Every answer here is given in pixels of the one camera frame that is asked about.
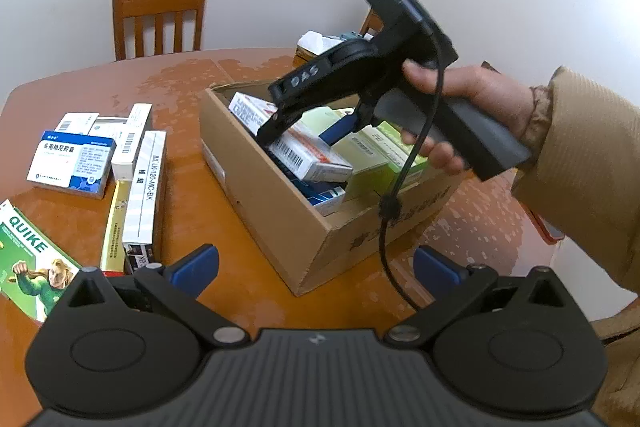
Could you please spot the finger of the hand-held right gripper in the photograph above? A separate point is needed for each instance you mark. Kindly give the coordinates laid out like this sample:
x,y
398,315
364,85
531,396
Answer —
x,y
340,129
280,119

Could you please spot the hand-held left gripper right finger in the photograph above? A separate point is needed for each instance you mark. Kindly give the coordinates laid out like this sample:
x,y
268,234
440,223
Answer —
x,y
437,272

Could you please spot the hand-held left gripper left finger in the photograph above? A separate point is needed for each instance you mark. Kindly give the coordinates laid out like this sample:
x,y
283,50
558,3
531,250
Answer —
x,y
195,269

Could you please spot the white red medicine box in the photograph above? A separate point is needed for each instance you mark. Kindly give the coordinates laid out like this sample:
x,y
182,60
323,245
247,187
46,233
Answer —
x,y
310,157

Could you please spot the pale green medicine box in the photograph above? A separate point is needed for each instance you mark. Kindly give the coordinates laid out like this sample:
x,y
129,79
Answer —
x,y
370,159

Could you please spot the green bear medicine box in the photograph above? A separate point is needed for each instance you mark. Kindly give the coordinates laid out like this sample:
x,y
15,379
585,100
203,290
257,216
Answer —
x,y
400,142

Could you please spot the black white marker box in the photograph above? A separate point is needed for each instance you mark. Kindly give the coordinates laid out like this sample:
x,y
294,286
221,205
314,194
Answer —
x,y
145,197

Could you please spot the cardboard box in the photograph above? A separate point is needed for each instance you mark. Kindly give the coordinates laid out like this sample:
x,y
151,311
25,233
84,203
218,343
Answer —
x,y
280,217

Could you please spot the blue white capsule box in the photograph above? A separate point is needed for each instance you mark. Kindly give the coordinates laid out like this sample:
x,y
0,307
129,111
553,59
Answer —
x,y
70,162

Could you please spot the person's right forearm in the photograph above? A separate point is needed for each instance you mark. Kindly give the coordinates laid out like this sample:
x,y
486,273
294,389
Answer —
x,y
590,157

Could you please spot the orange wooden desktop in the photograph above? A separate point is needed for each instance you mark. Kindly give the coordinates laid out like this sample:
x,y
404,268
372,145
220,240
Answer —
x,y
225,247

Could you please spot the person's right hand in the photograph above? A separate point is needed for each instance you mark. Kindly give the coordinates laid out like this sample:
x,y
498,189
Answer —
x,y
490,97

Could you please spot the gold tissue pack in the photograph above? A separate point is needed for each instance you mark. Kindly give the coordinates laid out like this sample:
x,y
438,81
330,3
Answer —
x,y
315,44

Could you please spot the blue striped medicine box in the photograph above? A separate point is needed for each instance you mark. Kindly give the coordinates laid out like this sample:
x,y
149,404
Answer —
x,y
325,197

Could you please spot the gold red long box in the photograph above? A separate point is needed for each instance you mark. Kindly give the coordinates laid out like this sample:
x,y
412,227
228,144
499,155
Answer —
x,y
115,232

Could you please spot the red smartphone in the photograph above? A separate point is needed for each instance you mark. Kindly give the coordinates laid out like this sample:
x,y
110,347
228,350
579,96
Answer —
x,y
547,227

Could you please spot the white barcode medicine box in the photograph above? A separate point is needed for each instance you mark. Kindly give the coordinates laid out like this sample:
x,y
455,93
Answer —
x,y
132,137

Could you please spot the green cartoon hero medicine box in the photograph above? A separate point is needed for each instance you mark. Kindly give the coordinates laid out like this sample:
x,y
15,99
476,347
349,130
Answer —
x,y
35,257

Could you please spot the small white medicine box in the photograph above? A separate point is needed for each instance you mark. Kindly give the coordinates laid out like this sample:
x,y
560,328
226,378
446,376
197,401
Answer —
x,y
75,123

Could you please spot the person's tan jacket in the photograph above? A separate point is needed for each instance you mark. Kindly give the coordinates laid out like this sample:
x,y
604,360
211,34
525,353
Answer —
x,y
620,372

